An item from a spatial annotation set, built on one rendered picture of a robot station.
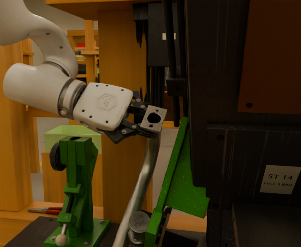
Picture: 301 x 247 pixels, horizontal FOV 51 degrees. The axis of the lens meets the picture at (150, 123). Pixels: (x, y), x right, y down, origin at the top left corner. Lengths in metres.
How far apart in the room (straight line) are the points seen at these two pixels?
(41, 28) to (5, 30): 0.08
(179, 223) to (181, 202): 0.46
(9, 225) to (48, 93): 0.54
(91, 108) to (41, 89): 0.11
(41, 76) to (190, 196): 0.38
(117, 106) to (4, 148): 0.56
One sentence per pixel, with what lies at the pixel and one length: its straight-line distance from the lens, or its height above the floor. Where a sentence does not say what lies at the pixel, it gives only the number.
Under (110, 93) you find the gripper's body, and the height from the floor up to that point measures 1.30.
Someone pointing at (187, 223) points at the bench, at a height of 0.88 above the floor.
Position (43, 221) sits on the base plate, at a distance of 1.02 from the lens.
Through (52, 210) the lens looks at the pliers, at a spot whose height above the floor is 0.89.
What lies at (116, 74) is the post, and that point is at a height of 1.33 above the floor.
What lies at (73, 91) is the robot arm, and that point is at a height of 1.30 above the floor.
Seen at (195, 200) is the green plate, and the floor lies 1.13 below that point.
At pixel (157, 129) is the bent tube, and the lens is 0.60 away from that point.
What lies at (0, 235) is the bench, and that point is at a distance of 1.03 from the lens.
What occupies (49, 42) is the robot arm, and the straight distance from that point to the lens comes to 0.72.
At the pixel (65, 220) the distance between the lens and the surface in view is 0.81.
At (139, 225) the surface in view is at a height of 1.08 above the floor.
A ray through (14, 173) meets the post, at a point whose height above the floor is 1.01.
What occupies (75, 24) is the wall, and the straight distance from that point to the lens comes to 11.31.
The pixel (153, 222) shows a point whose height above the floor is 1.10.
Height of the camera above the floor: 1.35
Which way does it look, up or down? 10 degrees down
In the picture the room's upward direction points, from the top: straight up
